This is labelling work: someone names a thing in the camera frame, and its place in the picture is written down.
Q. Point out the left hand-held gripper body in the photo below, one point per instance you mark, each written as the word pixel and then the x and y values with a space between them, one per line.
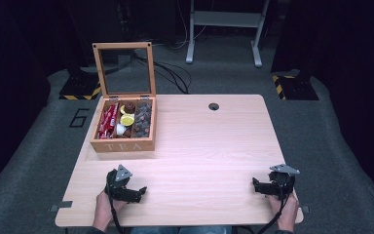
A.
pixel 118 188

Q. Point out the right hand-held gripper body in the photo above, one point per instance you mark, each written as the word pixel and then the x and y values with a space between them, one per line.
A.
pixel 282 183

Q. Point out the person's left hand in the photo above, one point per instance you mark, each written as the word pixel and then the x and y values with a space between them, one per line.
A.
pixel 104 213

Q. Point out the person's right hand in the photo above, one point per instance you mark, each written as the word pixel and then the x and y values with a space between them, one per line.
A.
pixel 287 213

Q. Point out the wooden tea box with lid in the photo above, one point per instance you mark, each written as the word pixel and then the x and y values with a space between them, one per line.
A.
pixel 123 147

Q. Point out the brown coffee capsule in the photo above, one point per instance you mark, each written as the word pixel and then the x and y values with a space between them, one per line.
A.
pixel 128 132
pixel 130 107

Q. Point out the white coffee capsule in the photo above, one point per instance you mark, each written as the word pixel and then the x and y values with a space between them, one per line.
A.
pixel 120 129

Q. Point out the red stick packet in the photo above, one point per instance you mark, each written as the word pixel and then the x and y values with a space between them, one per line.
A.
pixel 102 128
pixel 113 113

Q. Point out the large yellow lid capsule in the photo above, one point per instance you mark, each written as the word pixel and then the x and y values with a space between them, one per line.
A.
pixel 127 120

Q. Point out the pile of dark capsules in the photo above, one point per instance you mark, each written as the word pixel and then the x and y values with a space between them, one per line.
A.
pixel 142 120

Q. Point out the small yellow lid capsule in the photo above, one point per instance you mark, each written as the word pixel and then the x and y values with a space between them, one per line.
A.
pixel 122 109

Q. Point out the black stand with hazard-striped base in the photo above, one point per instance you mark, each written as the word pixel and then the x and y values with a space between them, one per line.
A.
pixel 297 87
pixel 79 86

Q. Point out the grey table edge bracket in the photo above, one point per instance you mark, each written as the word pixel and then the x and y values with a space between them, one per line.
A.
pixel 63 205

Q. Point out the white metal stand frame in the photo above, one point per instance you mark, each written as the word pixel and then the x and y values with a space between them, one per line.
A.
pixel 227 19

